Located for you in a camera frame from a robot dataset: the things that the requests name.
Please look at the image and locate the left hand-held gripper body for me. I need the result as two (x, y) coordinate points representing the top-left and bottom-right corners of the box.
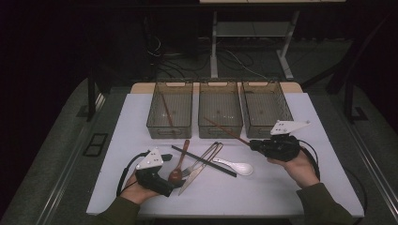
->
(134, 147), (176, 198)

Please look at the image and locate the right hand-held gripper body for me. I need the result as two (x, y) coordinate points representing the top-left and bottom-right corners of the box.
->
(264, 119), (312, 162)

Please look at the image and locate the brown wooden spoon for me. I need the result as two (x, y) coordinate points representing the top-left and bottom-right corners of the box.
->
(168, 139), (191, 185)

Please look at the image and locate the metal fork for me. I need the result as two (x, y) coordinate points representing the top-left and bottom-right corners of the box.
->
(181, 141), (220, 178)

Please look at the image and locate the clear grey plastic bin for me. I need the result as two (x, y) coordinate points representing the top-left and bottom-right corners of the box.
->
(197, 80), (244, 140)
(145, 80), (194, 140)
(241, 80), (296, 140)

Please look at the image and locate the white ceramic spoon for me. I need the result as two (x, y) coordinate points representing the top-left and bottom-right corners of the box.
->
(212, 157), (253, 176)

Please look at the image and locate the brown wooden chopstick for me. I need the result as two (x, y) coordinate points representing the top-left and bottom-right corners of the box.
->
(203, 116), (252, 146)
(160, 93), (176, 128)

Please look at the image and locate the person's right hand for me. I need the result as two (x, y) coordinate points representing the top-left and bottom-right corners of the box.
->
(267, 150), (321, 189)

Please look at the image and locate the person's left hand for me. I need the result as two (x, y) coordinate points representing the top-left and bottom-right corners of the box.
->
(120, 172), (161, 206)

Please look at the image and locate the metal knife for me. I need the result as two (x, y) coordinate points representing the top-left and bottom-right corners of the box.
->
(177, 142), (224, 197)

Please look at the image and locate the white table mat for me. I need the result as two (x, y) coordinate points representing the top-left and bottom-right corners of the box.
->
(85, 92), (365, 218)

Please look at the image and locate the beige wooden board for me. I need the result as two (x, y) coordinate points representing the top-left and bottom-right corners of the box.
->
(130, 82), (304, 95)

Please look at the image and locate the black metal stand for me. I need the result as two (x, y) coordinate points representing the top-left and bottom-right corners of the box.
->
(344, 40), (370, 125)
(86, 67), (111, 123)

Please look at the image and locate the white desk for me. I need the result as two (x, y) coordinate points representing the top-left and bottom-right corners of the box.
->
(199, 0), (346, 81)

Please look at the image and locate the left hand-held gripper cable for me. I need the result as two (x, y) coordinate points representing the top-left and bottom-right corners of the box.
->
(115, 150), (151, 198)

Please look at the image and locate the hand-held gripper cable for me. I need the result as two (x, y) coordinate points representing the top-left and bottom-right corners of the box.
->
(297, 139), (322, 182)
(115, 150), (151, 198)

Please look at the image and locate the right hand-held gripper cable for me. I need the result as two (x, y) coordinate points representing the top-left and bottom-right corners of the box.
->
(297, 139), (322, 182)

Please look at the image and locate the black floor frame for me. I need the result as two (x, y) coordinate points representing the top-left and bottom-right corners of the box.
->
(83, 133), (109, 158)

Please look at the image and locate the metal floor rail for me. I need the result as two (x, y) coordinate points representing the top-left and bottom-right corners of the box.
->
(332, 102), (398, 217)
(40, 93), (106, 225)

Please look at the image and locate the tangle of floor cables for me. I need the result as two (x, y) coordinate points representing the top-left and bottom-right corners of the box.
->
(145, 34), (270, 81)

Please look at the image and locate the thin black cable loop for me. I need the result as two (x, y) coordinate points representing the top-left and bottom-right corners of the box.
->
(344, 168), (369, 225)

